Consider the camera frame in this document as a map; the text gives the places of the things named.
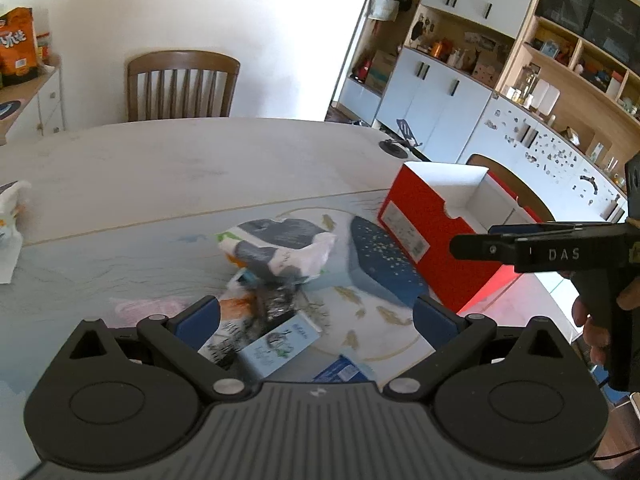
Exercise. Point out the orange snack bag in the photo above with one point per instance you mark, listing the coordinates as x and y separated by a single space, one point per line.
17 45

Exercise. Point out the dark round mat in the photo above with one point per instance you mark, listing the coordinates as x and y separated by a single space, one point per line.
10 109

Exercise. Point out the red cardboard box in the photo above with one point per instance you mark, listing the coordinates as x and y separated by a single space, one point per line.
415 220

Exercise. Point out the brown wooden chair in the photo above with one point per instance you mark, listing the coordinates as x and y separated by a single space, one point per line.
180 60
525 190

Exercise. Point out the orange bottle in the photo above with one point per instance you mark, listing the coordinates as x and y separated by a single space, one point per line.
438 49

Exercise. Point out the person's right hand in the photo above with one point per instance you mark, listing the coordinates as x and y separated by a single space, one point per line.
595 340

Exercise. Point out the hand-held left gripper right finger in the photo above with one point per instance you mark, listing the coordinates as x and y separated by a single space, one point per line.
434 319

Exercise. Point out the white grey plastic bag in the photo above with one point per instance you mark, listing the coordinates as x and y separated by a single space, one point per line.
280 235

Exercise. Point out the white packet with orange print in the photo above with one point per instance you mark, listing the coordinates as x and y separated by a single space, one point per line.
235 307

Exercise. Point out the silver foil wrapper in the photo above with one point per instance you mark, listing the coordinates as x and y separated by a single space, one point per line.
272 305

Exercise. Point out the glass jar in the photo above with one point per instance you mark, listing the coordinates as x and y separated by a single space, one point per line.
525 85

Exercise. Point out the small light blue box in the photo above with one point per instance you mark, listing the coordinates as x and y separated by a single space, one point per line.
280 345

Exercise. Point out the hanging tote bag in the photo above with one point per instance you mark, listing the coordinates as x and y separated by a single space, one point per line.
384 7

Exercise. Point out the dark phone stand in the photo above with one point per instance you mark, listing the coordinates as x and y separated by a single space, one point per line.
392 146

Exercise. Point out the white wooden wall cabinet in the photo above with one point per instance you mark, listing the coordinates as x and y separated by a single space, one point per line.
435 100

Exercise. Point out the white wooden sideboard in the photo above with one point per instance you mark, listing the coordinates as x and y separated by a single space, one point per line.
45 105

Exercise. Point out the red container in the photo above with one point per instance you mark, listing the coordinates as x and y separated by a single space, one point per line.
364 70

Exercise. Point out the blue snack packet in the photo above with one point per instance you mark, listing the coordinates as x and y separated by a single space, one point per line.
340 370

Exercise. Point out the brown cardboard box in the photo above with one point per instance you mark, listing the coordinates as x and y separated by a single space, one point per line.
382 70

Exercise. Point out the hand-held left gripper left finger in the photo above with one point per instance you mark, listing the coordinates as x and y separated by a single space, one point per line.
200 320

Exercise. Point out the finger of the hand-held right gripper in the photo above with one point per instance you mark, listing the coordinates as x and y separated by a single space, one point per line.
515 229
480 247

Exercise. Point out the white canister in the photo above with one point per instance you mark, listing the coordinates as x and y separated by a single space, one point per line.
549 99

